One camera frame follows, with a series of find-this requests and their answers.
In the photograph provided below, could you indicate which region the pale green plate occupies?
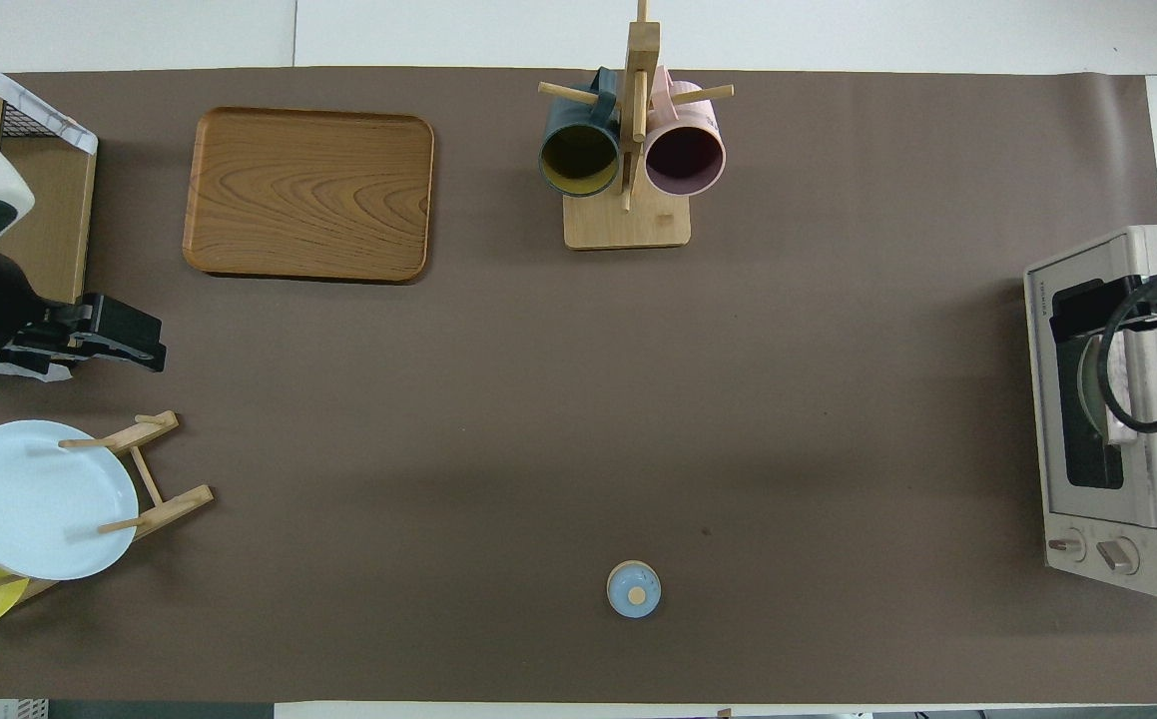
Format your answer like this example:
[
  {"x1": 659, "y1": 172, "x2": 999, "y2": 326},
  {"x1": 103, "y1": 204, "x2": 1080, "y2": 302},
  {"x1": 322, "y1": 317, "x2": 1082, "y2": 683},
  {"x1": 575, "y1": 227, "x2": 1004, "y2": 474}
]
[{"x1": 1076, "y1": 334, "x2": 1111, "y2": 442}]

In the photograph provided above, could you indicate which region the beige toaster oven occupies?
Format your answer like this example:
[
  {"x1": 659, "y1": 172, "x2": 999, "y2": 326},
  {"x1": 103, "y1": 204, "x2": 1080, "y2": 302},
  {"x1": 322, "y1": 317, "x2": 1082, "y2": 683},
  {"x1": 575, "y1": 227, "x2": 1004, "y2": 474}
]
[{"x1": 1024, "y1": 225, "x2": 1157, "y2": 600}]

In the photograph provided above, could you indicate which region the white crumpled sheet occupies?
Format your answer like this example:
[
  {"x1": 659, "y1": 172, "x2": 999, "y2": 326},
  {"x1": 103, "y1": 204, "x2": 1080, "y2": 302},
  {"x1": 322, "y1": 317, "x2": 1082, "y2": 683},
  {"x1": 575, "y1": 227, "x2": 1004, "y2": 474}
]
[{"x1": 0, "y1": 358, "x2": 77, "y2": 384}]

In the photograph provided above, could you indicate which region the wooden side cabinet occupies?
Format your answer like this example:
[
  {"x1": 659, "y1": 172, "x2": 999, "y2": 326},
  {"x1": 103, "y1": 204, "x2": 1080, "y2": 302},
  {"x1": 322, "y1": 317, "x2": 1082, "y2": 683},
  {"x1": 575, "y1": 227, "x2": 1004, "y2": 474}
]
[{"x1": 0, "y1": 78, "x2": 99, "y2": 307}]

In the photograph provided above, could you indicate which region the light blue plate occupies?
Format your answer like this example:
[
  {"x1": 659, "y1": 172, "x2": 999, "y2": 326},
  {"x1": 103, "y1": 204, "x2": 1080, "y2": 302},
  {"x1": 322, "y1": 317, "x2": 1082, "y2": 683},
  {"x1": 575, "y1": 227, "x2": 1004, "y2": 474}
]
[{"x1": 0, "y1": 419, "x2": 141, "y2": 582}]

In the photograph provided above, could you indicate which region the wooden plate rack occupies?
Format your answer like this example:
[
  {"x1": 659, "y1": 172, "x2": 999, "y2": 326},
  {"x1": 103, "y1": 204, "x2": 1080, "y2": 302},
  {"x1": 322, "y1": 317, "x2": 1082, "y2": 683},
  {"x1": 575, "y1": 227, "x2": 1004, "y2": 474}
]
[{"x1": 0, "y1": 410, "x2": 216, "y2": 606}]

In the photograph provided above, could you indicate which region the white marble pattern board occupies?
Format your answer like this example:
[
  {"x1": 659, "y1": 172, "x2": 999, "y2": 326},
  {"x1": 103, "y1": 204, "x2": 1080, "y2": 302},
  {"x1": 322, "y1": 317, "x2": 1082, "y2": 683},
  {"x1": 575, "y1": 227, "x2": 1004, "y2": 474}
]
[{"x1": 0, "y1": 40, "x2": 100, "y2": 157}]

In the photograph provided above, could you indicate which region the brown wooden tray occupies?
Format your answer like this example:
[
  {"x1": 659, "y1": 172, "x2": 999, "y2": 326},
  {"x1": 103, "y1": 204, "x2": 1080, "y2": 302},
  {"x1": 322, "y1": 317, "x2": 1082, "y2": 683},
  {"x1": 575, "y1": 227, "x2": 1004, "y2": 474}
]
[{"x1": 182, "y1": 106, "x2": 436, "y2": 284}]

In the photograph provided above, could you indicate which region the brown table mat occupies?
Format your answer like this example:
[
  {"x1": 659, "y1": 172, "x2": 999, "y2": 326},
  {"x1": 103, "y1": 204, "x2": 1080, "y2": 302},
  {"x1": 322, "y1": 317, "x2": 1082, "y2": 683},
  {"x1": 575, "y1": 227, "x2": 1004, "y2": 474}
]
[{"x1": 0, "y1": 67, "x2": 1157, "y2": 706}]

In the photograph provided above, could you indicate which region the pink mug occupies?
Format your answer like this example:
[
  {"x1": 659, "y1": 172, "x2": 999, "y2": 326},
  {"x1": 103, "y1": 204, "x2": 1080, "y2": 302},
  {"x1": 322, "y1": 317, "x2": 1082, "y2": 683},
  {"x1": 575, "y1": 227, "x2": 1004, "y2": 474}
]
[{"x1": 644, "y1": 66, "x2": 729, "y2": 198}]

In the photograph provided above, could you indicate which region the wooden mug tree stand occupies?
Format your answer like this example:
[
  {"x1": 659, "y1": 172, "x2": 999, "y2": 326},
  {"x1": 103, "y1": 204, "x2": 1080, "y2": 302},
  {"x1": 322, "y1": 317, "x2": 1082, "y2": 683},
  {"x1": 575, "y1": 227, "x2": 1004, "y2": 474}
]
[{"x1": 538, "y1": 0, "x2": 736, "y2": 251}]

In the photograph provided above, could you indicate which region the dark teal mug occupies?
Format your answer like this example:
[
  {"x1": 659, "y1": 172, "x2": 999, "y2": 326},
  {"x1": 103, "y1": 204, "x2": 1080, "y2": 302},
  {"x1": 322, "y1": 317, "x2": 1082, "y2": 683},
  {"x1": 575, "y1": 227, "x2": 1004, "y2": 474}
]
[{"x1": 539, "y1": 68, "x2": 623, "y2": 199}]

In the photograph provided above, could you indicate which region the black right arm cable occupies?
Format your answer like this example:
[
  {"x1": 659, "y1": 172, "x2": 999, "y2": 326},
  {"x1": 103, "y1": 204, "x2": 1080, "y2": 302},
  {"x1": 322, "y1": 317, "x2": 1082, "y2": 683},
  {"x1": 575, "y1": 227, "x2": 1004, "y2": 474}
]
[{"x1": 1096, "y1": 264, "x2": 1157, "y2": 436}]

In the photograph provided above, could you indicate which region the black wire mesh basket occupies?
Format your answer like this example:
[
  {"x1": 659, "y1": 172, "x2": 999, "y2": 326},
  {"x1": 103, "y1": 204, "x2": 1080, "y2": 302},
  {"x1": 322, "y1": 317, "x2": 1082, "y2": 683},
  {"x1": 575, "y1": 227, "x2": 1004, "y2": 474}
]
[{"x1": 0, "y1": 60, "x2": 68, "y2": 142}]

